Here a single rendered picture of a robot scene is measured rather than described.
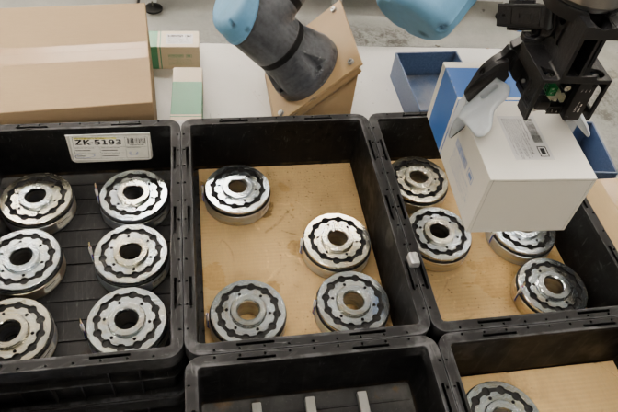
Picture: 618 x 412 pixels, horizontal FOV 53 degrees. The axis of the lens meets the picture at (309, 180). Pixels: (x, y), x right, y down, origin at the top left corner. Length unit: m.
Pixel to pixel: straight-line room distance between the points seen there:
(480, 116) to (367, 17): 2.32
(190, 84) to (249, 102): 0.14
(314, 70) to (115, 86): 0.37
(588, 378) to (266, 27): 0.76
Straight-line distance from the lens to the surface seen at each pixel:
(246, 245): 0.94
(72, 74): 1.14
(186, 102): 1.27
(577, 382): 0.95
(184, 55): 1.43
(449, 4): 0.53
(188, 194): 0.88
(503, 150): 0.70
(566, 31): 0.63
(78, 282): 0.94
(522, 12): 0.69
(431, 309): 0.80
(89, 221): 1.00
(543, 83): 0.63
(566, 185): 0.71
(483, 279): 0.98
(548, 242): 1.02
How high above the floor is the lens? 1.59
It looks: 48 degrees down
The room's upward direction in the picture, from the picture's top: 8 degrees clockwise
